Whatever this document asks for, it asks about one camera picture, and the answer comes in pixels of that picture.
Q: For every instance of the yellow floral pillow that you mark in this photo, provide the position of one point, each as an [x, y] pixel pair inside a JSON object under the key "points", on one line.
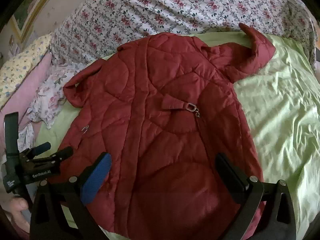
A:
{"points": [[22, 65]]}

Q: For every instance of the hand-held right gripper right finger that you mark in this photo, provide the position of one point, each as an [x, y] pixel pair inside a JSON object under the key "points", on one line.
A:
{"points": [[231, 177]]}

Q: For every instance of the person's left hand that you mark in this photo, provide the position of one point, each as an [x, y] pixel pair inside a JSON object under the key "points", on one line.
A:
{"points": [[17, 206]]}

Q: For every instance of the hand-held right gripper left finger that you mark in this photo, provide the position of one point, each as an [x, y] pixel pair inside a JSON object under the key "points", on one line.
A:
{"points": [[98, 177]]}

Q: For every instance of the pink blanket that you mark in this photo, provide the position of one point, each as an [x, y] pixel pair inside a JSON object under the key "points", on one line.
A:
{"points": [[27, 90]]}

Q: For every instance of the light green bed sheet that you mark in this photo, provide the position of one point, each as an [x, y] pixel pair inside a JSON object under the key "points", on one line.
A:
{"points": [[280, 120]]}

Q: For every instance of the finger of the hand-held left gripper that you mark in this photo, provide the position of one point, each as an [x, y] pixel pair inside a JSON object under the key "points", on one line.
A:
{"points": [[42, 148], [62, 153]]}

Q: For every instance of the rose floral duvet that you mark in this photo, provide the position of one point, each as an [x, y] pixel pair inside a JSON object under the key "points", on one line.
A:
{"points": [[160, 10]]}

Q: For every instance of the gold framed wall picture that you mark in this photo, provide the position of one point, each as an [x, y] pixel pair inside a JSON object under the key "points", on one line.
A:
{"points": [[27, 12]]}

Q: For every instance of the red quilted jacket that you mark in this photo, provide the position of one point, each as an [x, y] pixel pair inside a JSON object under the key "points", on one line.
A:
{"points": [[160, 135]]}

